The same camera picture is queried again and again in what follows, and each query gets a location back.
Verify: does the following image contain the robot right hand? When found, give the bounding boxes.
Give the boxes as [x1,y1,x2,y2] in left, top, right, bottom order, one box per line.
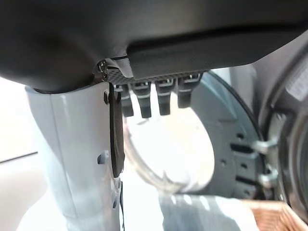
[0,0,308,231]

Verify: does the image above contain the white garment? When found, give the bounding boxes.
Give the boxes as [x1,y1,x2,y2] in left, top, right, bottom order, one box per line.
[157,193,257,231]

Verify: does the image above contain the round glass washer door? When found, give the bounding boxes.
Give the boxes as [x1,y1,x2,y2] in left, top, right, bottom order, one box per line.
[121,69,269,194]

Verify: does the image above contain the woven wicker basket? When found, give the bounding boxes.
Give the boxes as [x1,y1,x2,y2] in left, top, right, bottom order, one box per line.
[249,199,308,231]

